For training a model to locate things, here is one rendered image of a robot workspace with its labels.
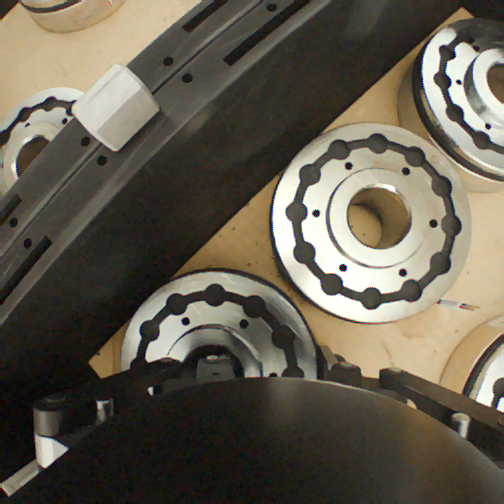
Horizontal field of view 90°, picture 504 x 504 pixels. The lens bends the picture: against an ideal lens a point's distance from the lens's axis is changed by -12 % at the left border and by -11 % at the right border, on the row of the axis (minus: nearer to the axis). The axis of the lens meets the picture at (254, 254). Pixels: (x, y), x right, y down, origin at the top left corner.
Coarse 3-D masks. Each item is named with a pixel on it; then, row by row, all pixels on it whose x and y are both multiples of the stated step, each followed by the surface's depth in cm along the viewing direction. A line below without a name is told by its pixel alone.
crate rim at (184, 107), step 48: (288, 0) 7; (336, 0) 7; (240, 48) 8; (288, 48) 8; (192, 96) 7; (144, 144) 7; (96, 192) 7; (48, 240) 8; (0, 288) 8; (0, 336) 8
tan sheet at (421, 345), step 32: (384, 96) 17; (256, 224) 17; (352, 224) 17; (480, 224) 16; (224, 256) 17; (256, 256) 17; (480, 256) 16; (288, 288) 17; (480, 288) 16; (320, 320) 16; (416, 320) 16; (448, 320) 16; (480, 320) 16; (352, 352) 16; (384, 352) 16; (416, 352) 16; (448, 352) 16
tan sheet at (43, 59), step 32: (128, 0) 19; (160, 0) 19; (192, 0) 19; (0, 32) 20; (32, 32) 20; (96, 32) 19; (128, 32) 19; (160, 32) 19; (0, 64) 20; (32, 64) 20; (64, 64) 19; (96, 64) 19; (0, 96) 20
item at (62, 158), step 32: (224, 0) 8; (256, 0) 7; (192, 32) 8; (224, 32) 8; (128, 64) 8; (160, 64) 8; (64, 128) 8; (64, 160) 8; (32, 192) 8; (0, 224) 8; (0, 256) 8
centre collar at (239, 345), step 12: (204, 324) 14; (216, 324) 14; (180, 336) 14; (192, 336) 13; (204, 336) 13; (216, 336) 13; (228, 336) 13; (240, 336) 13; (180, 348) 13; (192, 348) 13; (228, 348) 13; (240, 348) 13; (252, 348) 13; (180, 360) 13; (240, 360) 13; (252, 360) 13; (252, 372) 13
